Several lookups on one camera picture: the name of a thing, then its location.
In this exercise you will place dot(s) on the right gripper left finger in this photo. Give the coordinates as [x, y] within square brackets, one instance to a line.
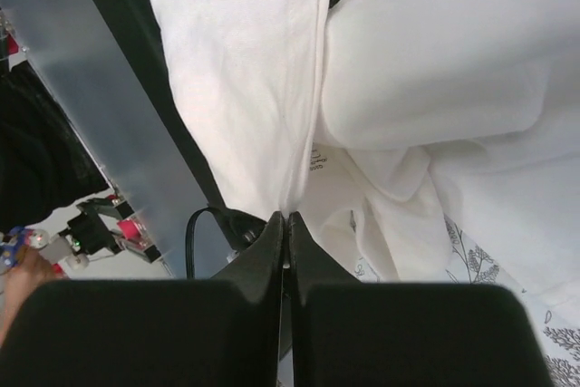
[222, 331]

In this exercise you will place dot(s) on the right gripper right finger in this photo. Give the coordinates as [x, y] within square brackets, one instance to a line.
[350, 333]

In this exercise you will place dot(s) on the white t shirt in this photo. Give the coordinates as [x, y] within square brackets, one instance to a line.
[380, 120]

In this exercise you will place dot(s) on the floral table mat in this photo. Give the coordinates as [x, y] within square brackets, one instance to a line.
[558, 339]

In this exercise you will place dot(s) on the aluminium frame rail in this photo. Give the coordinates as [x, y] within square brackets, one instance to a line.
[74, 53]

